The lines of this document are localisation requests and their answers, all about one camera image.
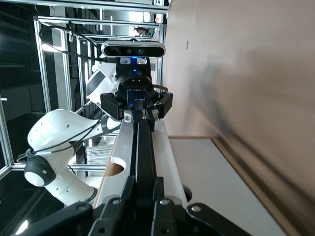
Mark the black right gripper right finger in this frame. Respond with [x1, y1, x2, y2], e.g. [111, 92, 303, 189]
[153, 177, 252, 236]

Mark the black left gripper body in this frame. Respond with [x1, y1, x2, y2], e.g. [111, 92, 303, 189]
[115, 64, 160, 99]

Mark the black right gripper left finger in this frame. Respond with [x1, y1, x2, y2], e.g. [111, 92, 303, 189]
[9, 176, 139, 236]

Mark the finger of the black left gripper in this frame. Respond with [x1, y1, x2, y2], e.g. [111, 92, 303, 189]
[142, 92, 174, 123]
[100, 92, 138, 123]

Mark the black velcro strap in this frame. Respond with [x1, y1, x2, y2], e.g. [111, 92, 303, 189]
[100, 114, 113, 135]

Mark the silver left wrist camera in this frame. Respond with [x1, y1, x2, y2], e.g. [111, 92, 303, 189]
[101, 40, 166, 59]

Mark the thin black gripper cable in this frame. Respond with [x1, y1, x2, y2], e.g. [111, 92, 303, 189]
[16, 118, 109, 163]

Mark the aluminium profile cage frame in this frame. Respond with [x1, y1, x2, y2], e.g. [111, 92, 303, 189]
[0, 0, 171, 183]

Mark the black braided left camera cable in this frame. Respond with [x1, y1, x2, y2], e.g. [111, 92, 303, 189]
[38, 25, 107, 62]

